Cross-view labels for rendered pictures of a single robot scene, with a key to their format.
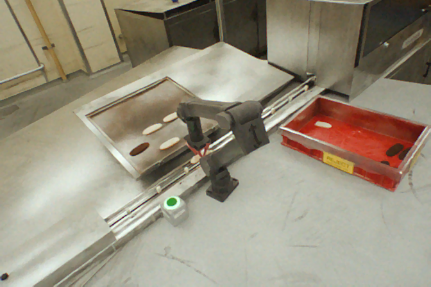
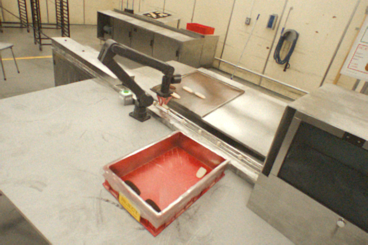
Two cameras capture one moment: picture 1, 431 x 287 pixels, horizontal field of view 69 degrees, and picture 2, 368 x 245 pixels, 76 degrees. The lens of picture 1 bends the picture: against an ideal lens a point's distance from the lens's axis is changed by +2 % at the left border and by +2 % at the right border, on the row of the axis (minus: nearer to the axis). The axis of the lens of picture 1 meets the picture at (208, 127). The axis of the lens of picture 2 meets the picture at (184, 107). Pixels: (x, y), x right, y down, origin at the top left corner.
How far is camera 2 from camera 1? 156 cm
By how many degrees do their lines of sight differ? 64
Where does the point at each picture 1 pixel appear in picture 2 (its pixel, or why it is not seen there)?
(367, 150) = (158, 189)
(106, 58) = not seen: hidden behind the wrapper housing
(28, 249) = not seen: hidden behind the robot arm
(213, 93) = (231, 111)
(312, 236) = (87, 138)
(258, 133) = (103, 54)
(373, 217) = (86, 166)
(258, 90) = (243, 135)
